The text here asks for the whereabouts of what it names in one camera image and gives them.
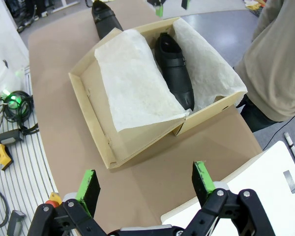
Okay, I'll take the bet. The person in beige sweater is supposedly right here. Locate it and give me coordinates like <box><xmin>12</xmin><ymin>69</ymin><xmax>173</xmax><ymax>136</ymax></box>
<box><xmin>234</xmin><ymin>0</ymin><xmax>295</xmax><ymax>133</ymax></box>

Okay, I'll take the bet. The white tissue paper sheet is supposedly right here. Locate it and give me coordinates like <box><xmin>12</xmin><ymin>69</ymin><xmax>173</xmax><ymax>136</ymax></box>
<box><xmin>94</xmin><ymin>18</ymin><xmax>248</xmax><ymax>134</ymax></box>

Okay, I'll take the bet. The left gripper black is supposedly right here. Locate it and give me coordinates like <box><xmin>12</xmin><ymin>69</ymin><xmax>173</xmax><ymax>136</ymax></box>
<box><xmin>147</xmin><ymin>0</ymin><xmax>190</xmax><ymax>17</ymax></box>

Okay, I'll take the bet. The black leather shoe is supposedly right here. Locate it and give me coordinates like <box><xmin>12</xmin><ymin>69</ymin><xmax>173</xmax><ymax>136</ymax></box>
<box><xmin>91</xmin><ymin>0</ymin><xmax>124</xmax><ymax>40</ymax></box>
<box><xmin>154</xmin><ymin>32</ymin><xmax>195</xmax><ymax>112</ymax></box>

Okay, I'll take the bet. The yellow emergency stop box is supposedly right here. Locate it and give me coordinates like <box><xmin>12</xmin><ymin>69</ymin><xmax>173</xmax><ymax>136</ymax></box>
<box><xmin>0</xmin><ymin>144</ymin><xmax>14</xmax><ymax>171</ymax></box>
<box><xmin>45</xmin><ymin>192</ymin><xmax>63</xmax><ymax>206</ymax></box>

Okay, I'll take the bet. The white metal floor bar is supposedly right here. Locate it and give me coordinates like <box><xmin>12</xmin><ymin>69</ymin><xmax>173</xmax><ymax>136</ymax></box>
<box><xmin>284</xmin><ymin>132</ymin><xmax>295</xmax><ymax>168</ymax></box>

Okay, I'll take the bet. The grey slotted aluminium platform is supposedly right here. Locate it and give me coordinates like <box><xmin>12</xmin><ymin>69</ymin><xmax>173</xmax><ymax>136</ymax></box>
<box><xmin>0</xmin><ymin>65</ymin><xmax>60</xmax><ymax>236</ymax></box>

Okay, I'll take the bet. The grey handheld enabling device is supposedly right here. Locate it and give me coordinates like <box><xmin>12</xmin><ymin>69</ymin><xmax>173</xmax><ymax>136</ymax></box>
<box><xmin>6</xmin><ymin>209</ymin><xmax>27</xmax><ymax>236</ymax></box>
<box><xmin>0</xmin><ymin>129</ymin><xmax>24</xmax><ymax>147</ymax></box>

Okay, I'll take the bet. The black cable bundle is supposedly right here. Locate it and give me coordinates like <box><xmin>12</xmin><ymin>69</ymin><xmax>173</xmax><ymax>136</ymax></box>
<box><xmin>0</xmin><ymin>89</ymin><xmax>40</xmax><ymax>136</ymax></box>

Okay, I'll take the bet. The tan cardboard shoe box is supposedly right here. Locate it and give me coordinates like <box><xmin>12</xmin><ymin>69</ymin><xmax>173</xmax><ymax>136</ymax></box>
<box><xmin>68</xmin><ymin>17</ymin><xmax>248</xmax><ymax>170</ymax></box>

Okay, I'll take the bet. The thin black floor cable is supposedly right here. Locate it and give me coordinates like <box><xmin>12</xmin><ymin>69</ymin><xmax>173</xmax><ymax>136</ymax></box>
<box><xmin>260</xmin><ymin>115</ymin><xmax>295</xmax><ymax>151</ymax></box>

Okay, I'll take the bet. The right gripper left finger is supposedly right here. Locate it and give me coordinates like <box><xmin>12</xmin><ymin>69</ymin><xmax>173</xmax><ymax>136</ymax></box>
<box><xmin>26</xmin><ymin>168</ymin><xmax>108</xmax><ymax>236</ymax></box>

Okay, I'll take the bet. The colourful clothes pile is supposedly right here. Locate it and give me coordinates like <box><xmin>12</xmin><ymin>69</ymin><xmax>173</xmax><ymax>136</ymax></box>
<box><xmin>244</xmin><ymin>0</ymin><xmax>266</xmax><ymax>18</ymax></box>

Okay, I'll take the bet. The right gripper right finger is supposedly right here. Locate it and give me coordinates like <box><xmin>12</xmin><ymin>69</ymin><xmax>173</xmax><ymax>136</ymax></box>
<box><xmin>191</xmin><ymin>160</ymin><xmax>276</xmax><ymax>236</ymax></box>

